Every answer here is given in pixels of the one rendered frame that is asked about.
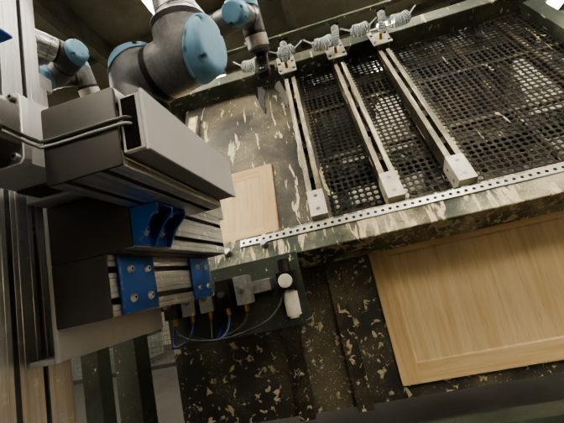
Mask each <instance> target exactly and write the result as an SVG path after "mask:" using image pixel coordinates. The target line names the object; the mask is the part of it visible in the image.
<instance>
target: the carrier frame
mask: <svg viewBox="0 0 564 423"><path fill-rule="evenodd" d="M300 271H301V275H302V279H303V283H304V287H305V294H306V298H307V302H308V306H309V310H310V313H311V320H312V322H310V323H306V324H301V325H297V326H289V327H285V328H280V329H276V330H272V331H267V332H260V333H255V334H251V335H247V336H242V337H234V338H230V339H227V340H223V341H220V342H209V343H205V344H201V345H196V346H192V347H184V348H180V349H175V350H174V352H175V363H176V369H177V375H178V381H179V386H180V397H181V403H182V410H183V416H184V422H185V423H259V422H264V421H269V420H278V419H284V418H289V417H294V416H299V417H300V421H301V422H302V421H308V420H315V419H316V413H320V412H325V411H330V410H340V409H346V408H351V407H356V406H357V407H358V412H364V411H370V410H374V404H376V403H381V402H387V401H392V400H402V399H407V398H412V397H417V396H422V395H428V394H438V393H443V392H448V391H453V390H459V389H468V388H474V387H479V386H484V385H490V384H499V383H504V382H509V381H515V380H521V379H530V378H535V377H540V376H546V375H551V374H557V373H564V359H563V360H558V361H553V362H548V363H538V364H533V365H528V366H523V367H518V368H508V369H503V370H498V371H493V372H487V373H478V374H473V375H468V376H463V377H458V378H453V379H443V380H438V381H433V382H428V383H423V384H413V385H408V386H403V385H402V383H401V380H400V374H399V370H398V367H397V364H396V361H395V357H394V351H393V348H392V345H391V341H390V338H389V333H388V329H387V326H386V322H385V319H384V313H383V310H382V306H381V303H380V300H379V294H378V291H377V287H376V284H375V281H374V277H373V271H372V268H371V265H370V262H369V258H368V255H367V254H365V255H361V256H357V257H353V258H346V259H343V260H338V261H335V262H330V263H327V264H320V265H316V266H312V267H308V268H304V269H300ZM112 350H113V357H114V364H115V372H116V380H117V394H118V402H119V409H120V416H121V423H159V422H158V415H157V409H156V402H155V396H154V384H153V377H152V371H151V364H150V357H149V345H148V339H147V334H144V335H142V336H140V337H135V338H133V339H130V340H127V341H125V342H120V343H118V344H115V345H112ZM416 423H564V400H559V401H553V402H548V403H542V404H537V405H527V406H520V407H515V408H509V409H504V410H494V411H488V412H483V413H477V414H471V415H461V416H455V417H449V418H444V419H438V420H428V421H422V422H416Z"/></svg>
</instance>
